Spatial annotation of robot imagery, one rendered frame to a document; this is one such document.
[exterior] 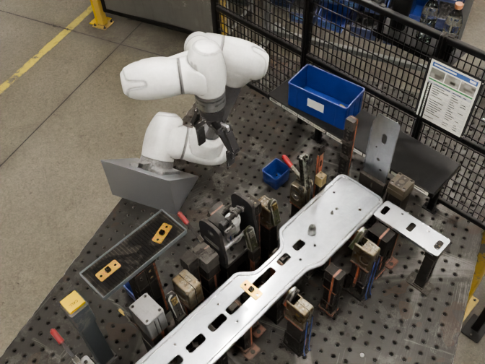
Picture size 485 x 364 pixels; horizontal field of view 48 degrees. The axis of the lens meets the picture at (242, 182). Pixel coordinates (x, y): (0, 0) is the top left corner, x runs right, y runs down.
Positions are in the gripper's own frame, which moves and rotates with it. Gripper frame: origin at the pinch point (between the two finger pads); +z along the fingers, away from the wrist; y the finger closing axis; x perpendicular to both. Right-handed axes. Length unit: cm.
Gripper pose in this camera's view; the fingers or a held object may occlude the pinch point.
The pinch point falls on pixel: (216, 151)
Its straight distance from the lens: 177.5
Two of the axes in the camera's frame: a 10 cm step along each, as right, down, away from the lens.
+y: 7.2, 5.2, -4.6
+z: 0.3, 6.4, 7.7
